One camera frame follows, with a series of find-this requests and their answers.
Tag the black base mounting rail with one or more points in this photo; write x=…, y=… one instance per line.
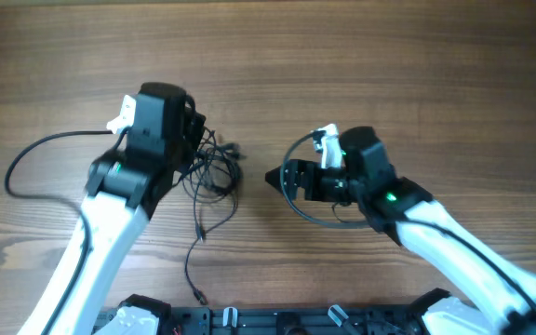
x=371, y=320

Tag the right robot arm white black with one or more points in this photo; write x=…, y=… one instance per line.
x=354, y=186

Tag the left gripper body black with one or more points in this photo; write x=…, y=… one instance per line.
x=186, y=141

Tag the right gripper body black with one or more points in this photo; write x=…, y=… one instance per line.
x=328, y=184

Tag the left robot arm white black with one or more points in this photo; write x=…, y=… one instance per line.
x=159, y=130

